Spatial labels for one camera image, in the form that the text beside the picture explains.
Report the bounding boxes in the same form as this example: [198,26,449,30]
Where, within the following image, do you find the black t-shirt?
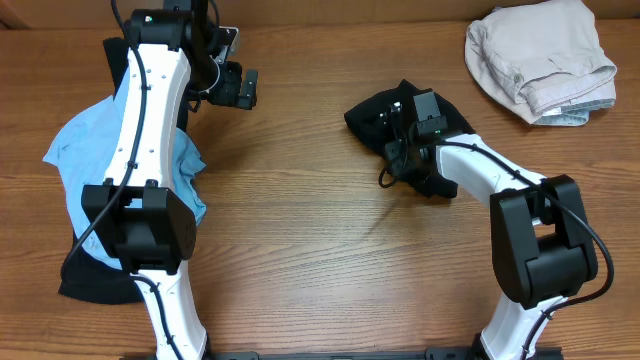
[344,80,475,199]

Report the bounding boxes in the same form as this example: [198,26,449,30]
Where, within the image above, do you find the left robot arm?
[81,0,258,359]

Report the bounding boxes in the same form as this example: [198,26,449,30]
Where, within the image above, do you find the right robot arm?
[365,91,602,359]

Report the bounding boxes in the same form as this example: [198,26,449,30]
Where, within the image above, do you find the light blue shirt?
[41,89,208,271]

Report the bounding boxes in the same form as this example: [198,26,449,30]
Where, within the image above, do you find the folded beige trousers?
[464,1,617,127]

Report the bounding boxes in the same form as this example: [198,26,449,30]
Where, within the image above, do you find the black garment under pile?
[57,36,191,306]

